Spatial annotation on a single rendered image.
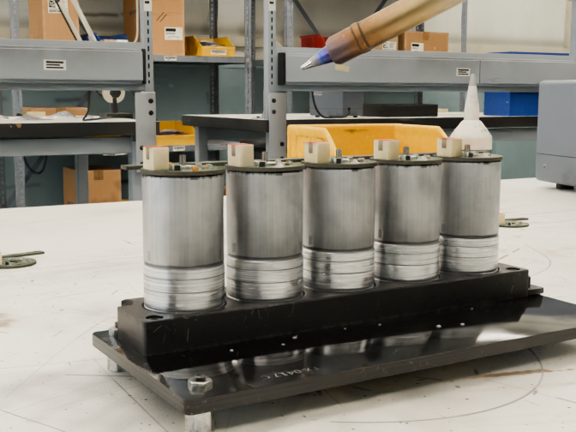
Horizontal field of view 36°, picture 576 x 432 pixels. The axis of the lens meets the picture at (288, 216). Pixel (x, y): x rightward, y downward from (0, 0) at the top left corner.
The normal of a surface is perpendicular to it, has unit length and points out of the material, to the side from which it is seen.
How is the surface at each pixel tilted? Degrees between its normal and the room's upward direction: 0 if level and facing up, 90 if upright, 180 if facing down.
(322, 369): 0
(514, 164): 90
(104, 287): 0
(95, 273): 0
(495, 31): 90
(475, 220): 90
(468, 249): 90
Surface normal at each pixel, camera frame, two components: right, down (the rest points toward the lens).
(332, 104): -0.67, 0.10
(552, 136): -0.96, 0.04
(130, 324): -0.86, 0.07
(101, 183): 0.48, 0.14
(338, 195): -0.03, 0.14
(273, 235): 0.23, 0.14
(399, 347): 0.00, -0.99
